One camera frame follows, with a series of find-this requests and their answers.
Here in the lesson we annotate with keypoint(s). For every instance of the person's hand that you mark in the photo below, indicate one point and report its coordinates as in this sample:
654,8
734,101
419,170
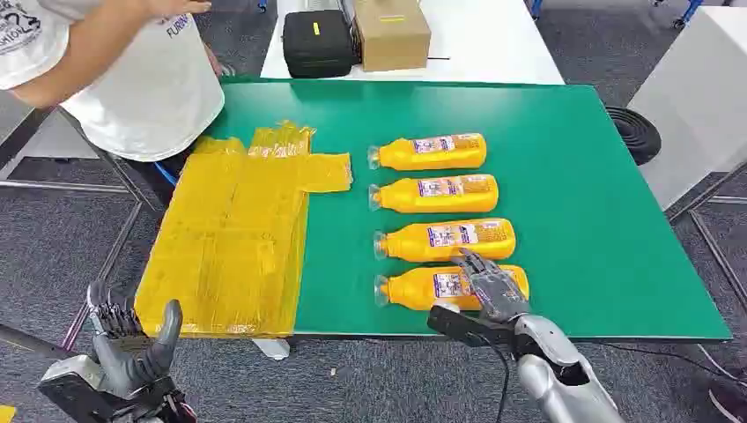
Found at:
213,61
175,6

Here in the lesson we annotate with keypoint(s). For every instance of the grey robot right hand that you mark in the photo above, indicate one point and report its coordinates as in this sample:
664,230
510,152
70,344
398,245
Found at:
496,292

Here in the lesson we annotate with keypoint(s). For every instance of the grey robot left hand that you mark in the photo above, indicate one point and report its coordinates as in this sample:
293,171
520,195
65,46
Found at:
122,368

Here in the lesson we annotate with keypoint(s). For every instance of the orange drink bottle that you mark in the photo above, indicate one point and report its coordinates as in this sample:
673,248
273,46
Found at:
414,289
408,245
403,155
403,198

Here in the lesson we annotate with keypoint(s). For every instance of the person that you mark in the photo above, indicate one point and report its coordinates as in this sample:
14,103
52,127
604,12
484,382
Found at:
152,99

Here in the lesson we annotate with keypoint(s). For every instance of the green table mat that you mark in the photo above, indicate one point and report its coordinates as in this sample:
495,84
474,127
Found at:
583,233

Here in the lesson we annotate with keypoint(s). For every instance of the black carry case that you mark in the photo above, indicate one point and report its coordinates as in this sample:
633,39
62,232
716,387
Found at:
318,46

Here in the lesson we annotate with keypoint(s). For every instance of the yellow floor marker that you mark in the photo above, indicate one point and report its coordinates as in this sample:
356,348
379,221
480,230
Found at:
7,414

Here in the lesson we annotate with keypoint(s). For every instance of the white table foot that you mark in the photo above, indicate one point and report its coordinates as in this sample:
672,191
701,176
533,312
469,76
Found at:
272,349

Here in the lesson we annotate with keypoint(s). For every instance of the yellow plastic sheet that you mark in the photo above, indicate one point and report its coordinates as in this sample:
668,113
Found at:
233,245

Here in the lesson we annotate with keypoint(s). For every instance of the white cabinet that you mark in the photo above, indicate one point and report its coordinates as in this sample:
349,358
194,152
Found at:
58,140
700,105

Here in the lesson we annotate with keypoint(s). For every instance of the brown cardboard box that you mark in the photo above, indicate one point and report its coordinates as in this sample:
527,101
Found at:
391,38

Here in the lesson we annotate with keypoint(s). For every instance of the grey metal-framed table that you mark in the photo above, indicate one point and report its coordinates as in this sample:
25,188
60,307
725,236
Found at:
23,128

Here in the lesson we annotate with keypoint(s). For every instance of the white table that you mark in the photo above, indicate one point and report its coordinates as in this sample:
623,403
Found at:
496,46

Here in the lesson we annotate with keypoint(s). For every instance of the black robot foot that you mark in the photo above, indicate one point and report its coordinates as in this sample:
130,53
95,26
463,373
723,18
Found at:
730,401

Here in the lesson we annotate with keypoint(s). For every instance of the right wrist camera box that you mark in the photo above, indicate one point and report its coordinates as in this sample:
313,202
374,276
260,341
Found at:
467,328

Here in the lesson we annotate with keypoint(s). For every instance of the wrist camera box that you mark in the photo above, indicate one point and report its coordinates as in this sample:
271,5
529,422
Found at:
76,388
467,328

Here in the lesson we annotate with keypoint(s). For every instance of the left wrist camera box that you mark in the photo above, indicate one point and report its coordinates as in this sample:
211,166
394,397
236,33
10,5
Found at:
76,388

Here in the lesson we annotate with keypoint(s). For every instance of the grey metal frame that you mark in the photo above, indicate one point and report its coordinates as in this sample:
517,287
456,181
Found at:
718,257

